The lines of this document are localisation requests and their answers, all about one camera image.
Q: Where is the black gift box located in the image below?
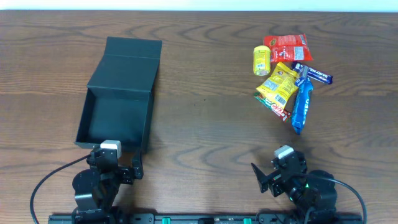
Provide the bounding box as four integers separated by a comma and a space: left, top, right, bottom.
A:
75, 37, 162, 152

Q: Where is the blue Oreo cookie pack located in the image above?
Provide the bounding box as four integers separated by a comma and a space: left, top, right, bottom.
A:
291, 78, 313, 135

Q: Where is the yellow snack bag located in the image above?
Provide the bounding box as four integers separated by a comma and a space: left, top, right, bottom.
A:
256, 62, 299, 109

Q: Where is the red snack packet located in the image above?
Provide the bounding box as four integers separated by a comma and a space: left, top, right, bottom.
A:
263, 34, 313, 63

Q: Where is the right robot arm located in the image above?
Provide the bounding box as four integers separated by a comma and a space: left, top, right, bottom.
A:
251, 148, 337, 223

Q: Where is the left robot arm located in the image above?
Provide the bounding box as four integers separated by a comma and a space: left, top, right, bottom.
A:
72, 147, 144, 224

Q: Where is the small blue Eclipse pack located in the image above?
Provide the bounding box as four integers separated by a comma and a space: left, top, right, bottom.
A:
295, 65, 309, 87

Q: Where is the red green KitKat bar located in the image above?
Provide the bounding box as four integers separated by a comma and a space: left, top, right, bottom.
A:
254, 92, 292, 122

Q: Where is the purple Dairy Milk bar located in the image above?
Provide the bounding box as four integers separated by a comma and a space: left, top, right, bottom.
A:
292, 62, 333, 85

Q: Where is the yellow plastic jar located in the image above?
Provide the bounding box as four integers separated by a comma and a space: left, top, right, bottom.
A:
253, 45, 271, 76

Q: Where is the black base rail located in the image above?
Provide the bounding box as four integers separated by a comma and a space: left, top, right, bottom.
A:
48, 213, 363, 224

